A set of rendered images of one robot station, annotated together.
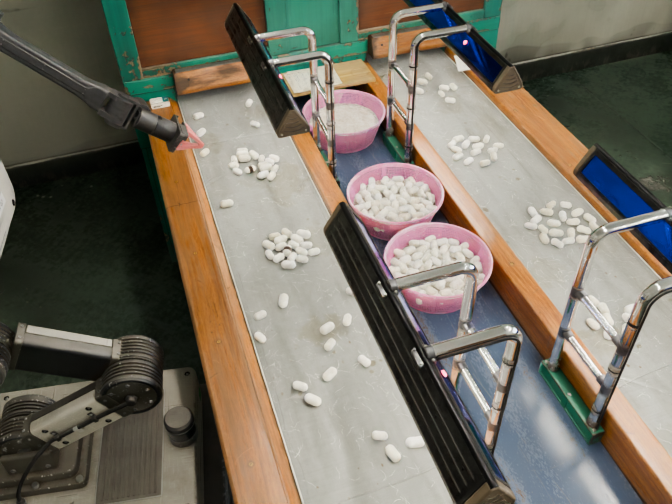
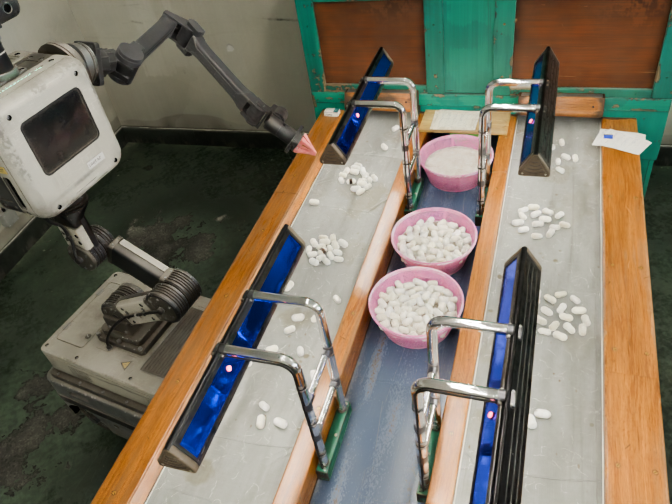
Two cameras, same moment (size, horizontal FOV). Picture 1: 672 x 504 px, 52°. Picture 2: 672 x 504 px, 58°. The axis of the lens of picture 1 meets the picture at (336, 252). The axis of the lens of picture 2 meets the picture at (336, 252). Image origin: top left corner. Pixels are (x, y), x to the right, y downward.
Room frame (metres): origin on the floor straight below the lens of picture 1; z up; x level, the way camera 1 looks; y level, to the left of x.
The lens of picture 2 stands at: (0.21, -0.86, 2.04)
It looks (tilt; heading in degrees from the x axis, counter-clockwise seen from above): 42 degrees down; 41
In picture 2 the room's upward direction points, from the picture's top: 11 degrees counter-clockwise
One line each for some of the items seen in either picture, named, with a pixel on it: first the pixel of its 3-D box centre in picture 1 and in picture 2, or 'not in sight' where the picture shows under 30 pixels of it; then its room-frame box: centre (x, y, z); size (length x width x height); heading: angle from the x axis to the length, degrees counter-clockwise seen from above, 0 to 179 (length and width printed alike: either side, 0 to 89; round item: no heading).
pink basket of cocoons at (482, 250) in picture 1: (436, 271); (416, 310); (1.20, -0.25, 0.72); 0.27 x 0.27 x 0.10
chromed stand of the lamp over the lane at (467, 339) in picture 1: (440, 384); (289, 385); (0.74, -0.18, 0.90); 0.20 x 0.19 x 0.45; 17
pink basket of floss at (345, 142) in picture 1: (343, 123); (455, 165); (1.89, -0.04, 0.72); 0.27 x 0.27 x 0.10
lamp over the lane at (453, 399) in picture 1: (402, 330); (240, 329); (0.72, -0.10, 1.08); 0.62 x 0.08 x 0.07; 17
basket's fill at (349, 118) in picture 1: (343, 126); (455, 167); (1.89, -0.04, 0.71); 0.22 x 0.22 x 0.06
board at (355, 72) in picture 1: (323, 78); (464, 121); (2.10, 0.02, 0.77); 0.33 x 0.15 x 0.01; 107
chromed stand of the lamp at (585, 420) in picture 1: (627, 328); (465, 417); (0.85, -0.56, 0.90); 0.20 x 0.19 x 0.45; 17
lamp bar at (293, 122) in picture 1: (261, 62); (359, 100); (1.65, 0.18, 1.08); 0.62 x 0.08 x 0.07; 17
